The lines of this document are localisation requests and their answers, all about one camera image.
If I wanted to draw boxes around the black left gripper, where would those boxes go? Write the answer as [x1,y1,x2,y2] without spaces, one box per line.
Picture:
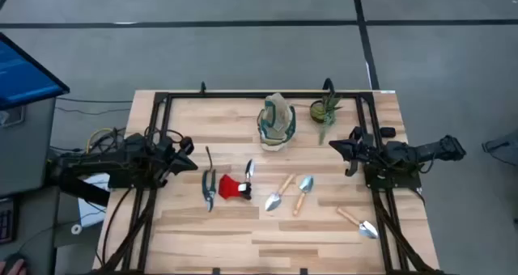
[153,137,199,189]

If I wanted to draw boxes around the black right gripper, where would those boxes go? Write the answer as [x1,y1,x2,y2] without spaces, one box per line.
[328,137,385,178]

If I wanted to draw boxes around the green-handled pruning shears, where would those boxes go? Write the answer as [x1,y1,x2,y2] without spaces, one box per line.
[201,145,218,214]

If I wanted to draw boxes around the wooden-handled metal trowel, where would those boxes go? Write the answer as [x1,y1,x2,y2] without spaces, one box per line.
[264,173,297,213]
[335,206,380,240]
[291,175,315,218]

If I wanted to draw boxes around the red gardening glove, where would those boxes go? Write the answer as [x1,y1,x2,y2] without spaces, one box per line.
[218,174,253,201]

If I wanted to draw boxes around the narrow black-handled metal trowel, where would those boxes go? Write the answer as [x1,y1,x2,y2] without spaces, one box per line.
[244,158,256,185]

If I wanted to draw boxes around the cream and green gardening bag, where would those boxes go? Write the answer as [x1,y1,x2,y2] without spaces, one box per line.
[257,91,297,153]

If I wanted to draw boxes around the potted succulent plant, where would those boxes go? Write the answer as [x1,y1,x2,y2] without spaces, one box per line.
[309,91,343,146]

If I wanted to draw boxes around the white paper sheet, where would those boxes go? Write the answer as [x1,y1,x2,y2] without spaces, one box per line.
[77,172,111,228]

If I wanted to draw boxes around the dark grey computer desk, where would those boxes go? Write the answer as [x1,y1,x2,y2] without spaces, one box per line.
[0,98,62,275]

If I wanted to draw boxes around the dark grey object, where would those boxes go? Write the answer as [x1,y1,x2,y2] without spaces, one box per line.
[481,129,518,167]

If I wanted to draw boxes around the backlit computer keyboard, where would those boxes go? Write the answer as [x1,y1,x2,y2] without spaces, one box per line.
[0,197,18,244]

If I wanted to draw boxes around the blue-screen computer monitor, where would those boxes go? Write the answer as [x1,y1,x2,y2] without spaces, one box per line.
[0,32,70,110]

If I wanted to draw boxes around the black computer mouse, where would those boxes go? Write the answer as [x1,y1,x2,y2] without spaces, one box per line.
[2,252,28,269]

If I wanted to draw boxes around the person's hand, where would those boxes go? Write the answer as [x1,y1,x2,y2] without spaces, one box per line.
[0,259,28,275]

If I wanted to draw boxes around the tangled cable bundle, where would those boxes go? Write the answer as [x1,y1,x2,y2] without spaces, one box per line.
[85,126,129,155]

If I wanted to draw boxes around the black metal table frame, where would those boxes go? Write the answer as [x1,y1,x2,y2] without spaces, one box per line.
[96,78,446,275]

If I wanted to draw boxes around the thin black floor cable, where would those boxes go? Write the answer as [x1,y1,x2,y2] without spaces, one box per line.
[55,95,134,116]

